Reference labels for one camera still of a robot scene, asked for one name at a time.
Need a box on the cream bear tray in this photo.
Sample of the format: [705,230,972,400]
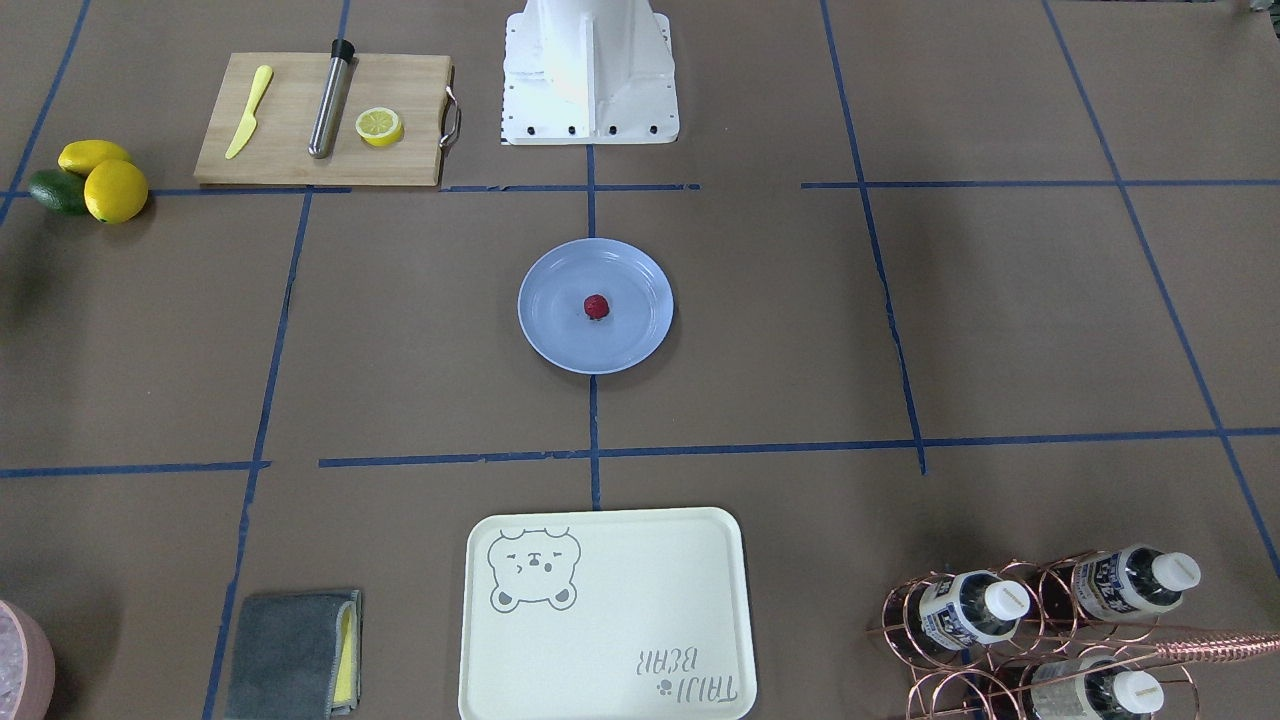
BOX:
[458,507,758,719]

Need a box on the half lemon slice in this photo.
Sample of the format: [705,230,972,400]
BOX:
[355,106,404,149]

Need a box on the pink ice bucket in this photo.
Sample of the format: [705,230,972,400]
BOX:
[1,600,56,719]

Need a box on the grey yellow folded cloth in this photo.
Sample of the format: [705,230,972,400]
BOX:
[224,588,364,719]

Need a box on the yellow lemon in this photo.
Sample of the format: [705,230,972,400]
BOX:
[58,138,132,178]
[83,159,150,224]

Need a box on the yellow lemon upper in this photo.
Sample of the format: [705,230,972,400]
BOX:
[58,138,132,178]

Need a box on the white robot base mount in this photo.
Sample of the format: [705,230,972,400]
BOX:
[500,1,681,146]

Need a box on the green avocado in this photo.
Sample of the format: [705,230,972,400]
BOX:
[27,169,90,217]

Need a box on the wooden cutting board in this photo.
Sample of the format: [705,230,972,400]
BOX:
[195,53,454,186]

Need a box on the steel muddler black tip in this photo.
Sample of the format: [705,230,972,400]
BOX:
[307,38,355,160]

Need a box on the yellow lemon front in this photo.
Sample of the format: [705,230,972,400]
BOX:
[83,159,150,224]

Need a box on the copper wire bottle rack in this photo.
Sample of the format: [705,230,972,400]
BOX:
[867,551,1277,719]

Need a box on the red strawberry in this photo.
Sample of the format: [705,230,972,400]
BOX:
[582,293,611,322]

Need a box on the bottle white cap bottom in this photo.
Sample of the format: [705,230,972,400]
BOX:
[1021,656,1166,719]

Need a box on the bottle white cap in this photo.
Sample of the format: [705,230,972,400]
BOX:
[1069,544,1202,623]
[905,570,1032,655]
[1021,656,1166,719]

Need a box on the yellow plastic knife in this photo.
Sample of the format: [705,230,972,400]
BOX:
[224,64,274,160]

